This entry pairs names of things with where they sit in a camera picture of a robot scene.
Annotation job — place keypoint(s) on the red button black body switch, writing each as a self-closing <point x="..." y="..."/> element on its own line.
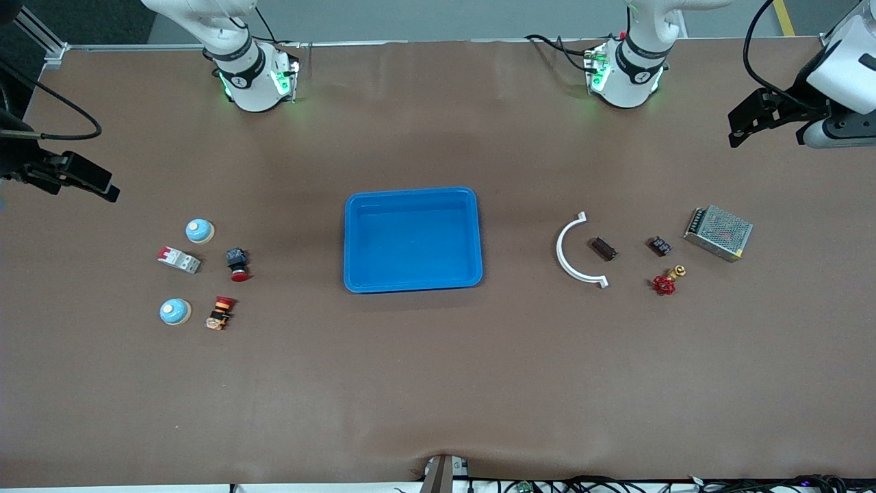
<point x="237" y="263"/>

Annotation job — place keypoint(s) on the blue plastic tray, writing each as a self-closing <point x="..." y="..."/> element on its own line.
<point x="424" y="226"/>

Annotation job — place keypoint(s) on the metal mesh power supply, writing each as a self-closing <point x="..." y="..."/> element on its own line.
<point x="718" y="231"/>

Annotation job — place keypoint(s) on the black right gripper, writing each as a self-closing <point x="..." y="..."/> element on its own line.
<point x="14" y="159"/>

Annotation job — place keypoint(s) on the grey metal table rail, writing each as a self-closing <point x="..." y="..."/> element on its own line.
<point x="445" y="42"/>

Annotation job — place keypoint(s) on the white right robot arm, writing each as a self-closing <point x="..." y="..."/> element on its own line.
<point x="250" y="82"/>

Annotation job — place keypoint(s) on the light blue call bell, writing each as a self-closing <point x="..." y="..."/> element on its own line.
<point x="175" y="311"/>
<point x="199" y="231"/>

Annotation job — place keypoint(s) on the aluminium frame post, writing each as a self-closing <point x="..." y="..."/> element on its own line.
<point x="829" y="42"/>
<point x="55" y="53"/>

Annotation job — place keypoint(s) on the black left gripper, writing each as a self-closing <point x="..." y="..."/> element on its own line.
<point x="799" y="96"/>

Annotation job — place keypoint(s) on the red button orange white switch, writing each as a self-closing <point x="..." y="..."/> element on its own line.
<point x="220" y="313"/>

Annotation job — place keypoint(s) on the glossy dark brown capacitor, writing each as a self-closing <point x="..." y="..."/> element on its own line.
<point x="604" y="249"/>

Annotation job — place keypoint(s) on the white circuit breaker red lever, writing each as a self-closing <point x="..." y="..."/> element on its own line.
<point x="179" y="260"/>

